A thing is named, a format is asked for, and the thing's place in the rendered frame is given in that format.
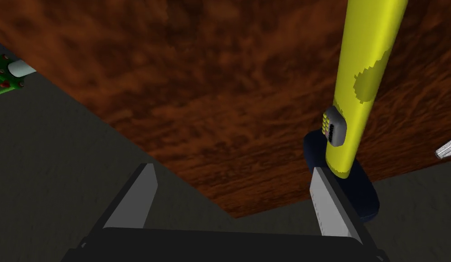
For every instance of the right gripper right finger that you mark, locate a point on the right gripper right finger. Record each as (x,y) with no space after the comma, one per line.
(329,207)

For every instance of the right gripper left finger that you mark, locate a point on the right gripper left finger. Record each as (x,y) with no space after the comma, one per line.
(132,203)

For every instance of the silver ribbed bar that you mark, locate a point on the silver ribbed bar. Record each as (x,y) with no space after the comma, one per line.
(449,149)

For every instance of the green block with white cylinder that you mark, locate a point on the green block with white cylinder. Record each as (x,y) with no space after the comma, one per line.
(7,74)

